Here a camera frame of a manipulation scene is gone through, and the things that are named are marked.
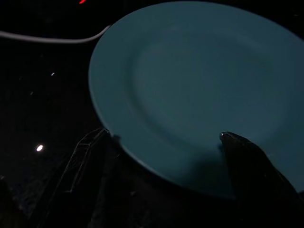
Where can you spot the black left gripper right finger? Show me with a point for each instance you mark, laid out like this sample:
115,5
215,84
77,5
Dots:
256,190

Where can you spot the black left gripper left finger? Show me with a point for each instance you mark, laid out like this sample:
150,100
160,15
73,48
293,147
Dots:
90,161

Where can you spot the blue round plate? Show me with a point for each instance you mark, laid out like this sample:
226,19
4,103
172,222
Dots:
190,83

